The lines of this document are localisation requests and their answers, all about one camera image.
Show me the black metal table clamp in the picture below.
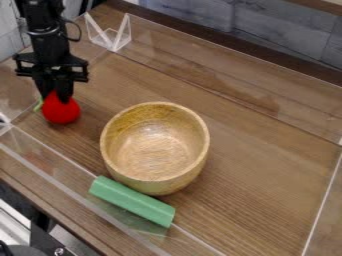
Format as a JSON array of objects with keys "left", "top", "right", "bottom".
[{"left": 29, "top": 224, "right": 68, "bottom": 256}]

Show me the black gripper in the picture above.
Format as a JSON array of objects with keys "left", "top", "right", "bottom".
[{"left": 12, "top": 53, "right": 88, "bottom": 104}]

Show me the wooden bowl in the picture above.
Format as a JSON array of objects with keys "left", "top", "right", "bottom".
[{"left": 99, "top": 101, "right": 209, "bottom": 196}]

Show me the clear acrylic corner bracket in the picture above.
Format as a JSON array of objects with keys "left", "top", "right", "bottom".
[{"left": 84, "top": 13, "right": 132, "bottom": 52}]

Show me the black cable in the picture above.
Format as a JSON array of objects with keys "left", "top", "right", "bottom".
[{"left": 61, "top": 18, "right": 84, "bottom": 44}]

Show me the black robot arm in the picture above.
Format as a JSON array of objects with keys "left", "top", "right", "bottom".
[{"left": 12, "top": 0, "right": 88, "bottom": 104}]

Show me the red plush fruit green leaf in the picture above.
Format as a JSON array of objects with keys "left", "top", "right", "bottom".
[{"left": 33, "top": 91, "right": 81, "bottom": 125}]

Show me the green rectangular block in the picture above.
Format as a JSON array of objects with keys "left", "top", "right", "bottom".
[{"left": 88, "top": 176, "right": 176, "bottom": 228}]

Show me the clear acrylic enclosure wall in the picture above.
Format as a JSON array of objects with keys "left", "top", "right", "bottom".
[{"left": 0, "top": 9, "right": 342, "bottom": 256}]

